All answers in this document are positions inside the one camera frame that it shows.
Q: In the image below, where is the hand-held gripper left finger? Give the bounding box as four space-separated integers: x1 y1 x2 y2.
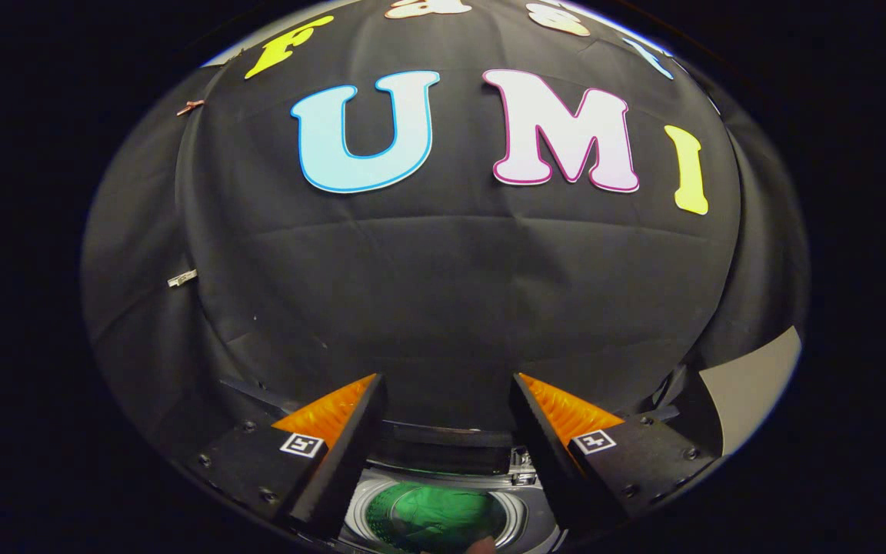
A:
180 373 388 541

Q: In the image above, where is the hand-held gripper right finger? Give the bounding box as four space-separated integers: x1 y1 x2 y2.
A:
509 373 722 543

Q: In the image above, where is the dark grey washing machine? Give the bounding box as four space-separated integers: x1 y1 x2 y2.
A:
220 375 682 554

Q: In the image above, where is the green polo shirt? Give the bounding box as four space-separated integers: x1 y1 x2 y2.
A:
388 483 507 552

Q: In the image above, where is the black backdrop cloth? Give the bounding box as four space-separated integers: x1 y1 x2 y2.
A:
80 0 809 493

